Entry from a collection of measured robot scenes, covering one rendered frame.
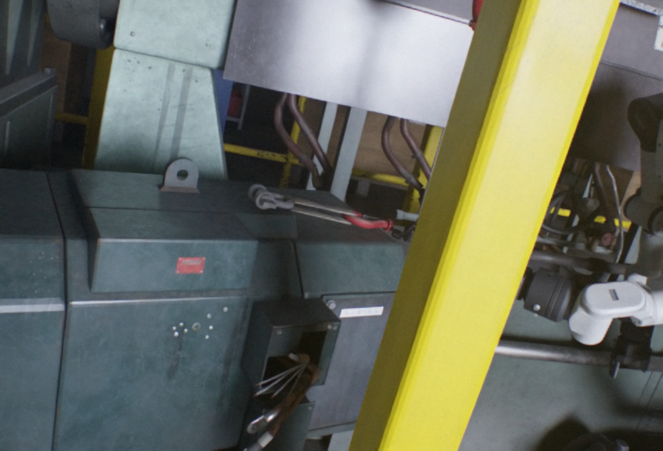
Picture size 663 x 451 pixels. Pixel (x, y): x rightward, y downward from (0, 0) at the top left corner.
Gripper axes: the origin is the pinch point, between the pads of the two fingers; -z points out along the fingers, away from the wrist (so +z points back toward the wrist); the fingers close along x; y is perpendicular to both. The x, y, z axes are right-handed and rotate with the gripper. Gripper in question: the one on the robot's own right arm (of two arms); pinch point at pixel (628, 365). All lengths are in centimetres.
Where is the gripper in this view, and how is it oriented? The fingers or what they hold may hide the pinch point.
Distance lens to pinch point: 197.8
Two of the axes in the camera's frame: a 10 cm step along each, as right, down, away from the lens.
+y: 2.2, 3.4, -9.2
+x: -9.8, 0.9, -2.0
